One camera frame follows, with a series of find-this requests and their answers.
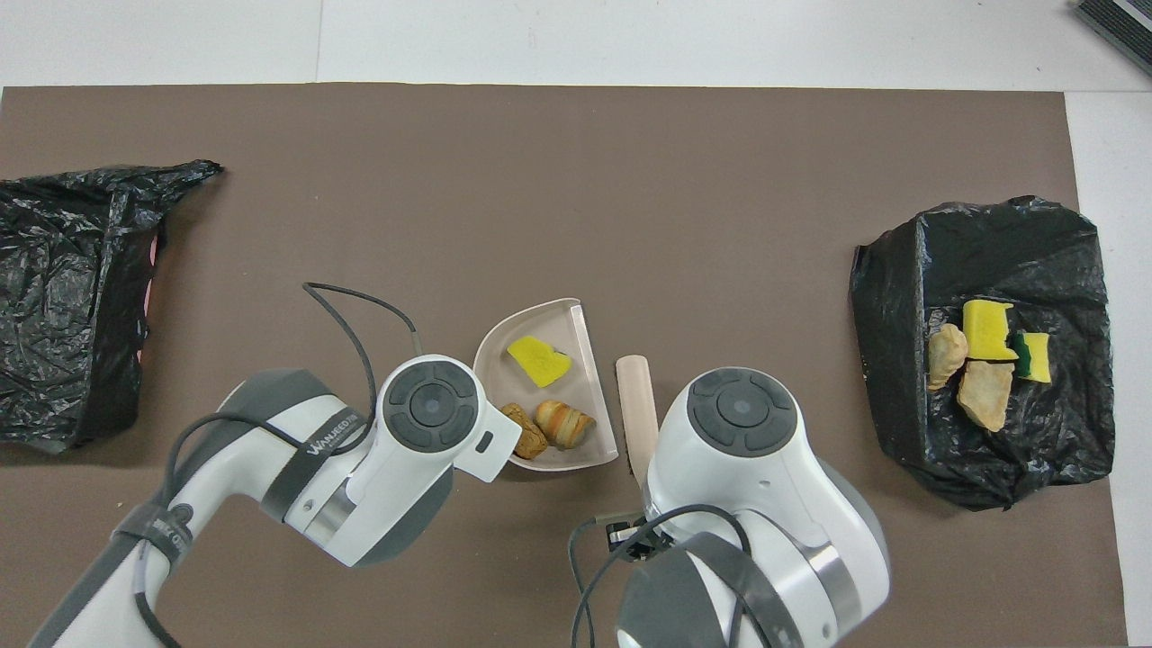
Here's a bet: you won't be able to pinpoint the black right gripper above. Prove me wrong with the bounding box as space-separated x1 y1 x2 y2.
606 513 672 563

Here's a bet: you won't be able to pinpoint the beige hand brush black bristles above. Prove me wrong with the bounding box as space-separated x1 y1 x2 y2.
616 355 662 491

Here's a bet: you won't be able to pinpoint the brown bread chunk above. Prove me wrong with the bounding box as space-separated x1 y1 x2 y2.
499 402 550 461

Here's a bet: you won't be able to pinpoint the beige plastic dustpan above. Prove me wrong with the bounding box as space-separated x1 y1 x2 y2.
472 298 620 473

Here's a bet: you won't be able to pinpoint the yellow sponge piece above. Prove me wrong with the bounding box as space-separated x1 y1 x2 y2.
962 299 1019 362
507 336 573 389

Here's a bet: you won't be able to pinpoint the yellow sponge with green pad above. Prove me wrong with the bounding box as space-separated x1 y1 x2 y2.
1014 331 1052 384

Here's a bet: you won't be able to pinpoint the black bag lined pink bin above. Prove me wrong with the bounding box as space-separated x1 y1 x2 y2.
0 159 224 454

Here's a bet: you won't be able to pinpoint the brown table mat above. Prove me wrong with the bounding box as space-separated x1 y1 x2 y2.
0 83 1130 648

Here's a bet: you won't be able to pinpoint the dark ribbed object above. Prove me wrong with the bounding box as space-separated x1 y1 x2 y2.
1074 0 1152 77

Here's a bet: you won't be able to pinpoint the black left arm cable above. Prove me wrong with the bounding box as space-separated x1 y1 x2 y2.
135 282 424 648

